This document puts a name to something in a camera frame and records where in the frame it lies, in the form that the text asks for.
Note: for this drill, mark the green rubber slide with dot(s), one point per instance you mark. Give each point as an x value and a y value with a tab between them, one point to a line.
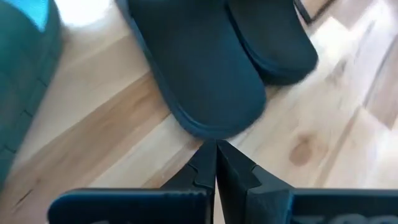
21	77

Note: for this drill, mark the black rubber slide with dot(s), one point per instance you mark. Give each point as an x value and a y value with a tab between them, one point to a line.
280	40
199	68

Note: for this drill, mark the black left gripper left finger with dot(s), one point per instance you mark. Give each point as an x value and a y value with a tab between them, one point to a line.
140	207

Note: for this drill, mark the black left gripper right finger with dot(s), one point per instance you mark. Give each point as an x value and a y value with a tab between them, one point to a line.
280	205

